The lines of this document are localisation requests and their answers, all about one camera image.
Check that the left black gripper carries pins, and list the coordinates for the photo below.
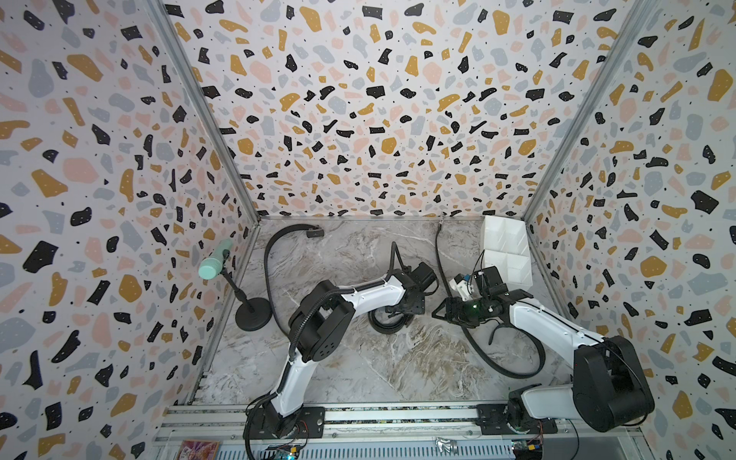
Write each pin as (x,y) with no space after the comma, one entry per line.
(422,310)

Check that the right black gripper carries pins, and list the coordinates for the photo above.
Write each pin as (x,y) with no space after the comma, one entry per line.
(461,316)

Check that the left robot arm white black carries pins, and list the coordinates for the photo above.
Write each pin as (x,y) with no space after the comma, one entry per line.
(318,326)

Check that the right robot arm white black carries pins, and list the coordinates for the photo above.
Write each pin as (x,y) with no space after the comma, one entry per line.
(608,387)

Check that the white storage roll organizer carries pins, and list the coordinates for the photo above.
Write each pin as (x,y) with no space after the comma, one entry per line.
(504,244)

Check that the green microphone on black stand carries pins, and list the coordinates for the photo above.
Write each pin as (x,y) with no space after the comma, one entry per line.
(252,314)

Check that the pink printed card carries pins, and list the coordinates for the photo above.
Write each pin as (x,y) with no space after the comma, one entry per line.
(198,450)

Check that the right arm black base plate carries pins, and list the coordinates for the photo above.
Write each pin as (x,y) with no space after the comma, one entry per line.
(494,422)

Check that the aluminium mounting rail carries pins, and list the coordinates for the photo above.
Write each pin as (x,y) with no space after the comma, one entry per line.
(386,421)

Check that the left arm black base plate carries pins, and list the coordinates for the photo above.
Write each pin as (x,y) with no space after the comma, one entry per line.
(305,422)

